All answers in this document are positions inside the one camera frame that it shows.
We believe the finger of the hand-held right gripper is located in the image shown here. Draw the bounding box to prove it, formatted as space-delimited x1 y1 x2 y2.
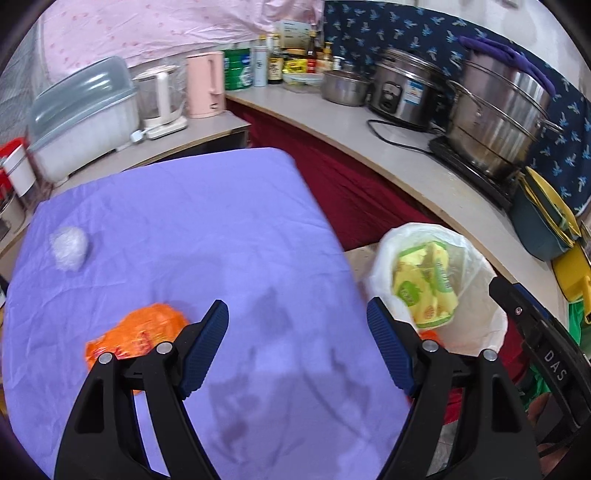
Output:
488 276 539 334

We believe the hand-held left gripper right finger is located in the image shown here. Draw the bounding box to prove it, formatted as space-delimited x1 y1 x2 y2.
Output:
366 296 541 480

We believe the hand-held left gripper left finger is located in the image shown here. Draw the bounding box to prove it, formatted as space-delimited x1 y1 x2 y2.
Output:
54 299 230 480

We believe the bin with white plastic liner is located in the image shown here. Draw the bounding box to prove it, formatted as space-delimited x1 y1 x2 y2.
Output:
367 222 509 356

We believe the yellow-green bread bag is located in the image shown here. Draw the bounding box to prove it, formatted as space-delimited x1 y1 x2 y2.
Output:
392 241 459 329

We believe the orange snack wrapper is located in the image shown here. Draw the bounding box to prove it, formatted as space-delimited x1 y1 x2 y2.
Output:
84 302 191 395

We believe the white plastic bag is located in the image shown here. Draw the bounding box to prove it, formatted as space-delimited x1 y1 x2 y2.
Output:
50 226 90 272

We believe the yellow enamel pot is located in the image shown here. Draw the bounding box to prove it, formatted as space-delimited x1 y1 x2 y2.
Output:
551 222 591 324

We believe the teal basin with yellow lid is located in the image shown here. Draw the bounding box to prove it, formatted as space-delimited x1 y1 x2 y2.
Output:
509 166 583 261

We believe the bright red cloth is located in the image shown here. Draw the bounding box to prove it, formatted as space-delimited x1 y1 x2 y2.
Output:
442 387 464 426

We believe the black induction cooktop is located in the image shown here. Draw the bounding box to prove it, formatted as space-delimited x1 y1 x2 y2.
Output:
428 135 522 210

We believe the purple tablecloth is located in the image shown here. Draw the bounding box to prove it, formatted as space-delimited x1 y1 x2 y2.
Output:
0 147 414 480

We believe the beige wooden counter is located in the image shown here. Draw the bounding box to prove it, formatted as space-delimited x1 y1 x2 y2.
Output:
226 85 568 319

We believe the dark red cloth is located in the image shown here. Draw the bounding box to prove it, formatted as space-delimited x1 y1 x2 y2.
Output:
225 99 428 252

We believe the large steel steamer pot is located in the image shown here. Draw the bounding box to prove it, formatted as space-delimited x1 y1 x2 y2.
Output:
445 48 566 182

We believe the steel rice cooker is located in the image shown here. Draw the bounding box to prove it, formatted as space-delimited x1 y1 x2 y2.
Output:
368 46 455 130

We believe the purple cloth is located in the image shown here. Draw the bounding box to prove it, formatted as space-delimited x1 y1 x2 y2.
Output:
459 36 557 95

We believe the white dish box grey lid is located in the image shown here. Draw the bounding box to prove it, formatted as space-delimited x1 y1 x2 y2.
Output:
28 56 140 183

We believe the white glass kettle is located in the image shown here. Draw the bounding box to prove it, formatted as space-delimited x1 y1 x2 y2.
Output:
133 65 189 140

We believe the white cup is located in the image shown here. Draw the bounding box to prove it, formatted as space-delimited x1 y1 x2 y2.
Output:
2 148 38 195

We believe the pink electric kettle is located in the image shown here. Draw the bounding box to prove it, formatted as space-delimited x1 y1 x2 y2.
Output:
185 51 228 120

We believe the small steel pot with lid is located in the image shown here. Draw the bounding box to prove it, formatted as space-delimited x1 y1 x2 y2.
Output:
321 68 372 108

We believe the clear glass food container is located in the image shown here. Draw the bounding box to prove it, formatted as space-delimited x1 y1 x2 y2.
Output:
281 73 324 93

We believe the red plastic container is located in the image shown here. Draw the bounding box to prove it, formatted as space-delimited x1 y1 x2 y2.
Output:
0 137 28 195

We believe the green tin can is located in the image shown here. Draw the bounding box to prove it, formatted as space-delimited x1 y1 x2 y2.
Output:
221 46 254 90

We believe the dark sauce bottle white label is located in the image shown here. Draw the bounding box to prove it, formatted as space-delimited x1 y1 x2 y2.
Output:
268 36 284 85

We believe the navy printed cloth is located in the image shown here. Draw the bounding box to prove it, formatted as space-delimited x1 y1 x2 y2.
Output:
323 0 591 217

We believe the dark sauce bottle red label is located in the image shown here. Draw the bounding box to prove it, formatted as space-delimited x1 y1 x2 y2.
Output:
306 28 319 73

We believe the grey patterned cloth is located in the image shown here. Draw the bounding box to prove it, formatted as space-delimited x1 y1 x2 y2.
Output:
0 32 51 153

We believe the pink dotted cloth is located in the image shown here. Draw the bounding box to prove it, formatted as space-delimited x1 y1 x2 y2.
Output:
41 0 326 70

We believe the black power cable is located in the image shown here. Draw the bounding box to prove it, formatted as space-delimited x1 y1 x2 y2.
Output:
367 119 439 155

